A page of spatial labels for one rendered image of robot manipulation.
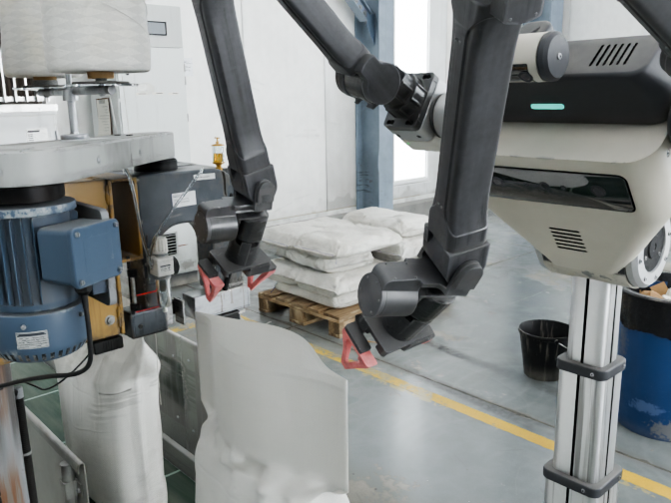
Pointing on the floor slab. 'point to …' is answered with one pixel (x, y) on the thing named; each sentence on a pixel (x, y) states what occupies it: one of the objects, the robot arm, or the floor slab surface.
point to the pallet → (308, 310)
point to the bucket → (542, 347)
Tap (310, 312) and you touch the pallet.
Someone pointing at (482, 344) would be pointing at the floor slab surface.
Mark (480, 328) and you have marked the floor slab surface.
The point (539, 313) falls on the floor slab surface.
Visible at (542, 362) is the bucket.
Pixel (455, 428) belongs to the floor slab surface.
